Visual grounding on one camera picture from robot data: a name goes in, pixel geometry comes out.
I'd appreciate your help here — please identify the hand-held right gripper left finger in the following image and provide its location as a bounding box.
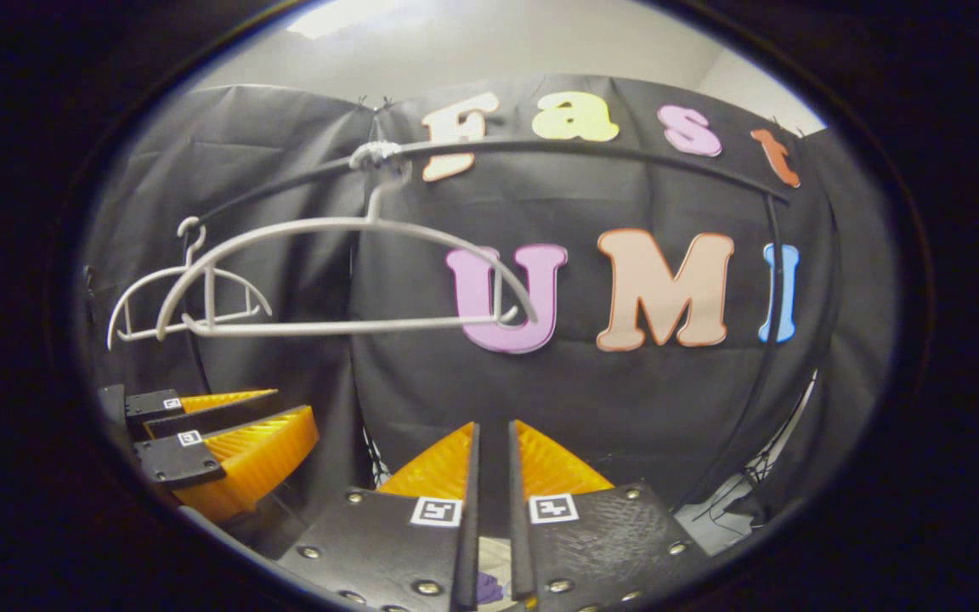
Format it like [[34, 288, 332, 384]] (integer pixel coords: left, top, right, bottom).
[[277, 421, 482, 612]]

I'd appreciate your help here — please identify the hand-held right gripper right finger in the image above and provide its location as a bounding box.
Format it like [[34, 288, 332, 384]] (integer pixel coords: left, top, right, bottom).
[[506, 419, 711, 612]]

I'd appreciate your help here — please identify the white hanger with cord knot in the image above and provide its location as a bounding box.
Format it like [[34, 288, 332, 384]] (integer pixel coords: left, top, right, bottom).
[[156, 166, 539, 341]]

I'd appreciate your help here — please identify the white plastic hanger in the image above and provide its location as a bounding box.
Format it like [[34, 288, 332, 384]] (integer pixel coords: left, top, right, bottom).
[[107, 217, 274, 351]]

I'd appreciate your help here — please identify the black backdrop cloth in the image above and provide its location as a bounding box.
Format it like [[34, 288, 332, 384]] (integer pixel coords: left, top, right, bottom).
[[77, 72, 903, 545]]

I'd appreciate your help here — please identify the black cable bundle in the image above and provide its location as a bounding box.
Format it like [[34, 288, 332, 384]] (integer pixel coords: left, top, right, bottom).
[[706, 450, 796, 532]]

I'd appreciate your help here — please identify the white cord knot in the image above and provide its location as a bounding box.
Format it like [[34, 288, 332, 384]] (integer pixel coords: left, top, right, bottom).
[[349, 140, 405, 171]]

